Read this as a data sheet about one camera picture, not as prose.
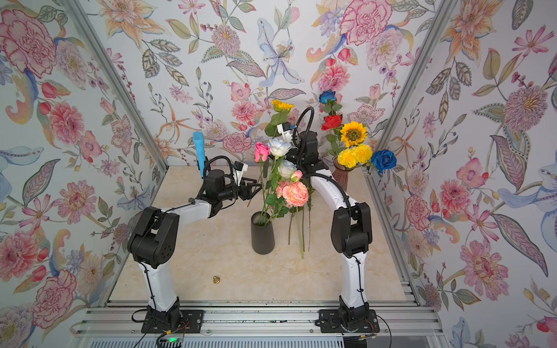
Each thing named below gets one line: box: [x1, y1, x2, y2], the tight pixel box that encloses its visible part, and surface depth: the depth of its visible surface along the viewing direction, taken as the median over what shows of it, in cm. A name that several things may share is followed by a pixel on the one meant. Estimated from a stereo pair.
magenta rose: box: [253, 141, 271, 164], surface depth 64 cm
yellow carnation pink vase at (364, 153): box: [353, 143, 373, 164], surface depth 77 cm
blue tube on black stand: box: [192, 131, 206, 179], surface depth 97 cm
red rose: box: [321, 113, 343, 131], surface depth 88 cm
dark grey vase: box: [250, 210, 275, 255], surface depth 87 cm
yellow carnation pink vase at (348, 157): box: [337, 148, 360, 169], surface depth 80 cm
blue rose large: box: [371, 149, 397, 174], surface depth 65 cm
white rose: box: [268, 137, 293, 157], surface depth 65 cm
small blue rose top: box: [319, 89, 338, 104], surface depth 90 cm
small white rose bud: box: [278, 159, 298, 180], surface depth 69 cm
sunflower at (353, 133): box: [340, 121, 369, 148], surface depth 73 cm
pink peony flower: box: [275, 180, 309, 208], surface depth 59 cm
